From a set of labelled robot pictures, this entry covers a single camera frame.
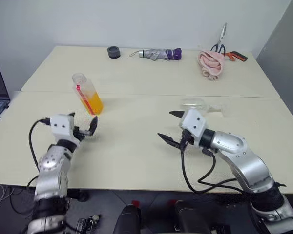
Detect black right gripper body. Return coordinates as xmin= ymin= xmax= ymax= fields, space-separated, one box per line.
xmin=178 ymin=129 xmax=195 ymax=148

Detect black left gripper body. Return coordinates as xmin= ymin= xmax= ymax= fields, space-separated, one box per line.
xmin=72 ymin=126 xmax=93 ymax=142

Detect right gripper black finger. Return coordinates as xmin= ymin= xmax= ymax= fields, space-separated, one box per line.
xmin=169 ymin=110 xmax=186 ymax=120
xmin=157 ymin=133 xmax=183 ymax=150

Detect plastic bottle with orange liquid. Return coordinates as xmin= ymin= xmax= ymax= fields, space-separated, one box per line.
xmin=72 ymin=72 xmax=105 ymax=115

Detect clear plastic container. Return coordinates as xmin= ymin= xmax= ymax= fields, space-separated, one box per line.
xmin=180 ymin=97 xmax=227 ymax=114

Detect rolled pink towel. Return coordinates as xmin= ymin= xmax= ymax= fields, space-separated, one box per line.
xmin=197 ymin=48 xmax=226 ymax=81

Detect black table foot caster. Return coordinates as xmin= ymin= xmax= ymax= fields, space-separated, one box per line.
xmin=68 ymin=190 xmax=90 ymax=202

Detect folded silver purple umbrella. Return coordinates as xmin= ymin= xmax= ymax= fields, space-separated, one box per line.
xmin=129 ymin=48 xmax=182 ymax=61

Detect dark rounded shape red mark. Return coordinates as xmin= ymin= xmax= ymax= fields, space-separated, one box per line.
xmin=112 ymin=201 xmax=142 ymax=234
xmin=169 ymin=199 xmax=203 ymax=234

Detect orange black hand tool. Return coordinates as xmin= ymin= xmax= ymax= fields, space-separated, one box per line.
xmin=223 ymin=51 xmax=249 ymax=62

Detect small black floor device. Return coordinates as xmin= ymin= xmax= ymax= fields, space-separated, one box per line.
xmin=77 ymin=214 xmax=101 ymax=230

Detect grey partition panel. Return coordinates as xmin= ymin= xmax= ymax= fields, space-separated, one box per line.
xmin=256 ymin=0 xmax=293 ymax=99

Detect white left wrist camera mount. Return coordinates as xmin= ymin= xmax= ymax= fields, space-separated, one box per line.
xmin=49 ymin=114 xmax=85 ymax=148

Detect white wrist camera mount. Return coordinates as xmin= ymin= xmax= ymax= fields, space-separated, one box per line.
xmin=49 ymin=114 xmax=85 ymax=148
xmin=180 ymin=109 xmax=209 ymax=147

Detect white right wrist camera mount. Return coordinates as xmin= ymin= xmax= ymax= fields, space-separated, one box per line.
xmin=180 ymin=109 xmax=209 ymax=147

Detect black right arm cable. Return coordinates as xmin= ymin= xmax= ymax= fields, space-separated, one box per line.
xmin=180 ymin=140 xmax=244 ymax=195

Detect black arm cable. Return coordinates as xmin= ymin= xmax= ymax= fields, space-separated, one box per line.
xmin=26 ymin=118 xmax=51 ymax=188
xmin=180 ymin=140 xmax=244 ymax=195

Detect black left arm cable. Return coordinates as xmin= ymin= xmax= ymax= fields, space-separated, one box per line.
xmin=26 ymin=118 xmax=51 ymax=188

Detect black handled scissors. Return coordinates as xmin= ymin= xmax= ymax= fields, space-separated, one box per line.
xmin=210 ymin=22 xmax=228 ymax=54

